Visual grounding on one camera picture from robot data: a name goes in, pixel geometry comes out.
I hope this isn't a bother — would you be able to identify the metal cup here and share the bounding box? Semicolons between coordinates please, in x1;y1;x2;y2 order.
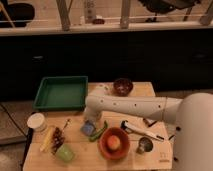
136;137;153;154

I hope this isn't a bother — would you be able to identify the green cucumber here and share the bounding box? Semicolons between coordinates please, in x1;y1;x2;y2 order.
89;121;108;142

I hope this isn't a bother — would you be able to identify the light green cup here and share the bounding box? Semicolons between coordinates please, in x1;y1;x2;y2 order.
55;144;74;163

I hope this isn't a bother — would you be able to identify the black office chair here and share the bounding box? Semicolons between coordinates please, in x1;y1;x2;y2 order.
138;0;202;23

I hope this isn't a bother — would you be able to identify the orange fruit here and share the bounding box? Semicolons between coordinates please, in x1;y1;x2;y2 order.
107;135;121;150

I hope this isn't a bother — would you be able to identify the orange clay bowl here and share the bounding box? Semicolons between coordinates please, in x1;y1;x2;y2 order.
98;127;130;160

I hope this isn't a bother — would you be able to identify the blue sponge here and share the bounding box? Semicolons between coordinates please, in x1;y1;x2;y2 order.
81;121;96;136

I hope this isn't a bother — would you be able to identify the dark red bowl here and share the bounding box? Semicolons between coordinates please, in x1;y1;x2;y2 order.
113;78;133;96

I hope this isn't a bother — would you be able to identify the dark red grape bunch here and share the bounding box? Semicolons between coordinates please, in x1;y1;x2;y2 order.
51;119;71;154

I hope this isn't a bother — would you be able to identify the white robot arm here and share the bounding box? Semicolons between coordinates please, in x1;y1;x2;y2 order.
84;89;213;171

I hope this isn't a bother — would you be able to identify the green plastic tray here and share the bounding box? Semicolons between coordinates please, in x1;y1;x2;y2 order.
33;76;88;111

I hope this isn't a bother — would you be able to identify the yellow corn cob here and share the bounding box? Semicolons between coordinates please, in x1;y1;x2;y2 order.
40;126;55;152

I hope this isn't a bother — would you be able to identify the black and white tool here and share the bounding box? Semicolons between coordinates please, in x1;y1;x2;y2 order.
121;120;164;142

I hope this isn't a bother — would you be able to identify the white cup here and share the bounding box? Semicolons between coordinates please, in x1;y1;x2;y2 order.
27;113;47;132

